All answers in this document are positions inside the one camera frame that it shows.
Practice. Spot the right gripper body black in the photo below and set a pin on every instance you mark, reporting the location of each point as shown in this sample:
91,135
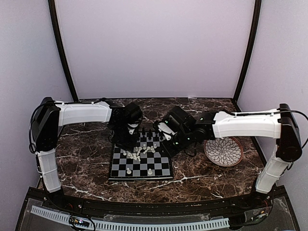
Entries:
184,140

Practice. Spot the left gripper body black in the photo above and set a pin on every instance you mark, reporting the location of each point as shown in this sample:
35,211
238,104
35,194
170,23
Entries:
121,137

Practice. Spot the black grey chessboard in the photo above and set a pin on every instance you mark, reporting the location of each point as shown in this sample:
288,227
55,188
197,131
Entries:
146,155

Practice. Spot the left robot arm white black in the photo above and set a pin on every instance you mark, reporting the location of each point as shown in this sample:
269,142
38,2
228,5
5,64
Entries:
50,115

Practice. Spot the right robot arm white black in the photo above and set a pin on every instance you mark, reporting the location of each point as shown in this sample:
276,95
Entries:
182,130

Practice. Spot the patterned ceramic plate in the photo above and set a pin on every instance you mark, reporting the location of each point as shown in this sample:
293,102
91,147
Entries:
224,152

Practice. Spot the black front table rail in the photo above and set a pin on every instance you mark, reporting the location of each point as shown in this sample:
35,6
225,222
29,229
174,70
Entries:
222,207

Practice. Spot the white slotted cable duct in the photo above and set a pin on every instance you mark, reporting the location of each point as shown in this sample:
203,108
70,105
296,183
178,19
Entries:
80,223

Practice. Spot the left black frame post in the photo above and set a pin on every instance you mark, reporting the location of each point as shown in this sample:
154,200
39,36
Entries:
60,49

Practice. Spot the black frame post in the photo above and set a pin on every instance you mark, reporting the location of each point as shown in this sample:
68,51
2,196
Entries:
60,49
249,50

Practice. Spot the right black frame post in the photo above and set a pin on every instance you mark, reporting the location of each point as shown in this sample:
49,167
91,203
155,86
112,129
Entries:
249,50

